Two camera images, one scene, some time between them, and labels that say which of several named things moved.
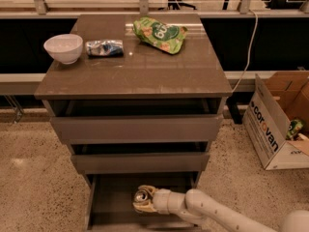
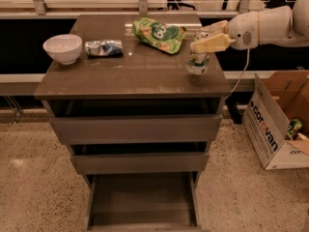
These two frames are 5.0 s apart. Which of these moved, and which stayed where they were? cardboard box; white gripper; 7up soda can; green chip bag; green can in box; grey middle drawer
Moved: 7up soda can; white gripper
Stayed: grey middle drawer; green can in box; cardboard box; green chip bag
